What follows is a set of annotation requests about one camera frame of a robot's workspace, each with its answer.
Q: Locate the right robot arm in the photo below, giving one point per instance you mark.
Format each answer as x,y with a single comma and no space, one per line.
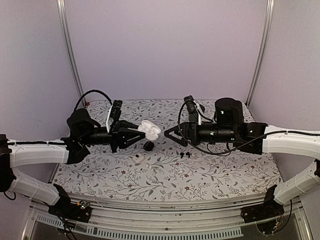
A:
296,152

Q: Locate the cream earbud case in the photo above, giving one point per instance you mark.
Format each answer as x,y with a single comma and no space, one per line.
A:
138,159

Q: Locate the right aluminium frame post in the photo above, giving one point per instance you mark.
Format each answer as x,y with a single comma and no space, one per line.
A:
267,25

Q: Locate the aluminium front rail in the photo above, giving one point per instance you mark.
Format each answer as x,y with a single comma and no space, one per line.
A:
218,219

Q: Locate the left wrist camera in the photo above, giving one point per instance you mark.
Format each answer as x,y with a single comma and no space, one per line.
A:
113,114

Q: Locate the left aluminium frame post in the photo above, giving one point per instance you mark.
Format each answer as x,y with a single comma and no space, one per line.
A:
62,13

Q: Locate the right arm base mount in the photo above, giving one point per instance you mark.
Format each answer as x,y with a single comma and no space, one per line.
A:
262,211

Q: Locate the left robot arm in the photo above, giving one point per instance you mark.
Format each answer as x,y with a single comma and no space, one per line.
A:
14,154

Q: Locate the black earbud case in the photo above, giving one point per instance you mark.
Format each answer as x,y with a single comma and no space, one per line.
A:
148,146

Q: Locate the white earbud case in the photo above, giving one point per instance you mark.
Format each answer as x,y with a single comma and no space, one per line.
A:
151,130

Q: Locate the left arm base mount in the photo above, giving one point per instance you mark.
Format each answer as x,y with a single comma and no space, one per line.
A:
79,212

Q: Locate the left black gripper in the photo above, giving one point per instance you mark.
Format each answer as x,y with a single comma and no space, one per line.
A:
118,136

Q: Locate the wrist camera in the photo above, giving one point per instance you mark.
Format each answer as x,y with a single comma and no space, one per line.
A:
113,114
195,110

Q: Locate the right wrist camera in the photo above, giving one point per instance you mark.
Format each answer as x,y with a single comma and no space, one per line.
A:
195,110

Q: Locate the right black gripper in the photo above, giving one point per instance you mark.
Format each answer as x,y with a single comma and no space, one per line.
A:
185,127

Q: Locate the floral table cloth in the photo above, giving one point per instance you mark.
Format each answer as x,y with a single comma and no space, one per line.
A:
164,176

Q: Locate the aluminium frame post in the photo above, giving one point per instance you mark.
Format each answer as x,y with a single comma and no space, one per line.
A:
62,13
267,25

